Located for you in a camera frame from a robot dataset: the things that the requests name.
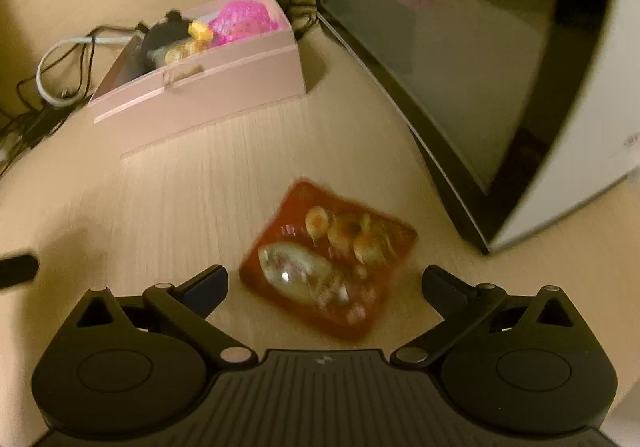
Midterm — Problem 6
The pink storage box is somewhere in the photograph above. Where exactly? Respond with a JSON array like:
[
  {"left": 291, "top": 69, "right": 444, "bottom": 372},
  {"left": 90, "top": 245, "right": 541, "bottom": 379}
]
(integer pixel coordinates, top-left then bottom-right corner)
[{"left": 87, "top": 0, "right": 308, "bottom": 160}]

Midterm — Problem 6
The black power adapter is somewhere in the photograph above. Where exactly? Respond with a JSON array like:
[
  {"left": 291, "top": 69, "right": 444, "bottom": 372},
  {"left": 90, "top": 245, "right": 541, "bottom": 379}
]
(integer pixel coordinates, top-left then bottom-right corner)
[{"left": 21, "top": 106, "right": 72, "bottom": 150}]

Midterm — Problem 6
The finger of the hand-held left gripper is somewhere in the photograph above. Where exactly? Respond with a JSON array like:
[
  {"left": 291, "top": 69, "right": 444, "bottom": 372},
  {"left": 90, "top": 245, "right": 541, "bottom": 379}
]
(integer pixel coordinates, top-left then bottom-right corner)
[{"left": 0, "top": 252, "right": 40, "bottom": 289}]

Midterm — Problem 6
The grey looped cable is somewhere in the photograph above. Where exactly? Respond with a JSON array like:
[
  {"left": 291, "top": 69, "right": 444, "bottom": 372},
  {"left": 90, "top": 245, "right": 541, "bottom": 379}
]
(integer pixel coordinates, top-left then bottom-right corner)
[{"left": 35, "top": 34, "right": 137, "bottom": 106}]

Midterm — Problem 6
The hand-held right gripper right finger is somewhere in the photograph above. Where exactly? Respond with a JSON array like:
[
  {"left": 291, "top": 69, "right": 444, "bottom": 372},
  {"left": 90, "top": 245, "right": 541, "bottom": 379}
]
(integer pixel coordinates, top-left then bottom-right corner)
[{"left": 390, "top": 265, "right": 576, "bottom": 369}]

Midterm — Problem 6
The red snack packet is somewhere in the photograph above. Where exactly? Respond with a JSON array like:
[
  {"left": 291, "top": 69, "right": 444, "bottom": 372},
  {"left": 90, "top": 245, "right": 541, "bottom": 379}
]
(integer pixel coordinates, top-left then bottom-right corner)
[{"left": 239, "top": 178, "right": 419, "bottom": 342}]

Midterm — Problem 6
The yellow block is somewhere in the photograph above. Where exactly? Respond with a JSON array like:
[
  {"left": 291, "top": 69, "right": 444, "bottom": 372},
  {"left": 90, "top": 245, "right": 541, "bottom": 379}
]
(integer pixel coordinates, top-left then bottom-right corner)
[{"left": 187, "top": 20, "right": 215, "bottom": 46}]

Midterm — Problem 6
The white microwave with dark door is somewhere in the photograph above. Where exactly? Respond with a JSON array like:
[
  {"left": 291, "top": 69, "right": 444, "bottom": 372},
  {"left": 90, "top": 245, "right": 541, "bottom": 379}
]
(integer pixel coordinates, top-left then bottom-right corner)
[{"left": 304, "top": 0, "right": 640, "bottom": 256}]

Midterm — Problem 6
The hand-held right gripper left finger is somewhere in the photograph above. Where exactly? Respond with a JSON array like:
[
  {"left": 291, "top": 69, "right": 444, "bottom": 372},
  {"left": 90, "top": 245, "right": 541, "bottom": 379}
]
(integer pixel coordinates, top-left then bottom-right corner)
[{"left": 75, "top": 264, "right": 257, "bottom": 369}]

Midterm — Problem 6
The black plush toy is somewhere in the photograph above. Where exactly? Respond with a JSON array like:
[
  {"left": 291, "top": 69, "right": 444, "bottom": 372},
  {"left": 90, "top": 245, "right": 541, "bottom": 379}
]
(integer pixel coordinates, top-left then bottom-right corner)
[{"left": 136, "top": 10, "right": 195, "bottom": 73}]

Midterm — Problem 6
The black cable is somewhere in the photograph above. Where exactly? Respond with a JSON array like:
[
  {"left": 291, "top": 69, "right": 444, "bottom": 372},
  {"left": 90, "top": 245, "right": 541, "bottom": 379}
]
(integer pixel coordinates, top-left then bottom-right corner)
[{"left": 0, "top": 24, "right": 143, "bottom": 178}]

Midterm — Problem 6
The small golden snack packet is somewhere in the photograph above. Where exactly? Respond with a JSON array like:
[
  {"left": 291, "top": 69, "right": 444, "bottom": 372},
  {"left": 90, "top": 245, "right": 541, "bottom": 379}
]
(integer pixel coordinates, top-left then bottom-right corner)
[{"left": 164, "top": 40, "right": 202, "bottom": 66}]

